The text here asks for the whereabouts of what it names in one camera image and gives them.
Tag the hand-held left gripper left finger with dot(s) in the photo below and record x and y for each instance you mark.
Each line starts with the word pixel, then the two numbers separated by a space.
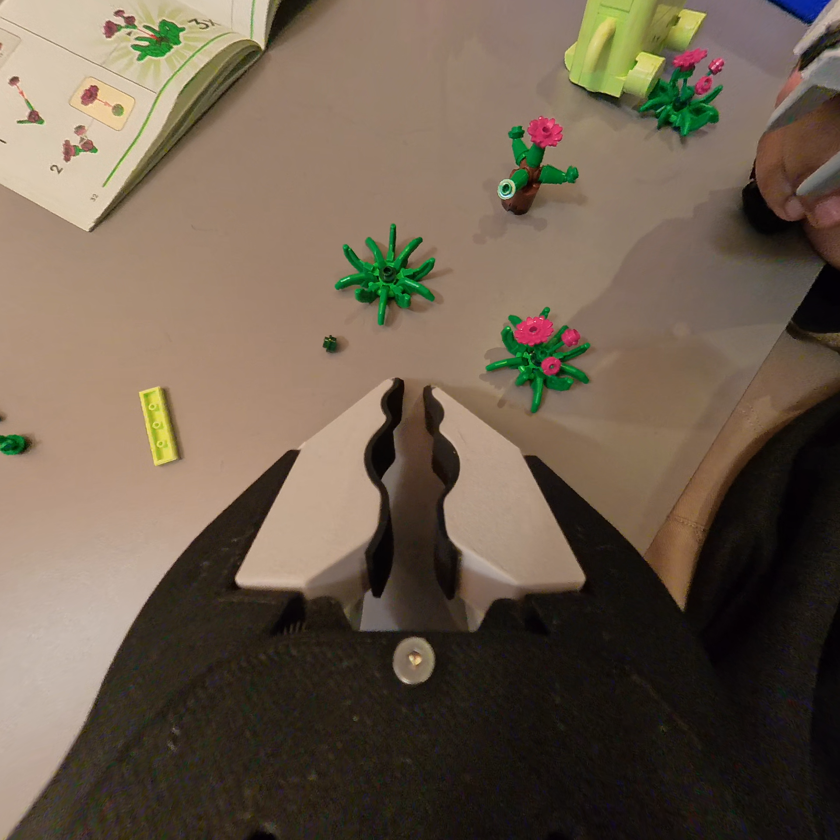
pixel 315 518

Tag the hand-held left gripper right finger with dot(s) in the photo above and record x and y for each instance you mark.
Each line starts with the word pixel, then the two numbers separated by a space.
pixel 512 525

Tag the person's right hand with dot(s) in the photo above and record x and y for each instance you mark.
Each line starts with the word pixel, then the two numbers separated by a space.
pixel 787 164

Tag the green toy plant pink flowers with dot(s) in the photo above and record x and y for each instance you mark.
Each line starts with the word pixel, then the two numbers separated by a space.
pixel 682 108
pixel 531 367

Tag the dark green toy stud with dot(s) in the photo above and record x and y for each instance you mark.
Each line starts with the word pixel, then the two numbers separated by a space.
pixel 331 343

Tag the lime green flat toy plate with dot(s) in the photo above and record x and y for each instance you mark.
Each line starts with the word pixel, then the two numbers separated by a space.
pixel 159 426

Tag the lime green toy pot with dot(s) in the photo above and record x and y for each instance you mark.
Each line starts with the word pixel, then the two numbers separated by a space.
pixel 610 39

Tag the green leafy toy plant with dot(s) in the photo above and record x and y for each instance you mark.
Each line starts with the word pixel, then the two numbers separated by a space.
pixel 384 275

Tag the person's black jacket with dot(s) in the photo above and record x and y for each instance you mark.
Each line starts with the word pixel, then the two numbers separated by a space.
pixel 787 590

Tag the toy cactus pink flower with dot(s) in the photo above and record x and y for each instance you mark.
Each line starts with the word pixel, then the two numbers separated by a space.
pixel 525 180

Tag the green three-pronged toy stem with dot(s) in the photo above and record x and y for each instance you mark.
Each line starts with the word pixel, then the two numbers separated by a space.
pixel 13 446

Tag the open instruction booklet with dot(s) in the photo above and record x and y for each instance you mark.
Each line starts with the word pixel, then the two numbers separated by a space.
pixel 98 98

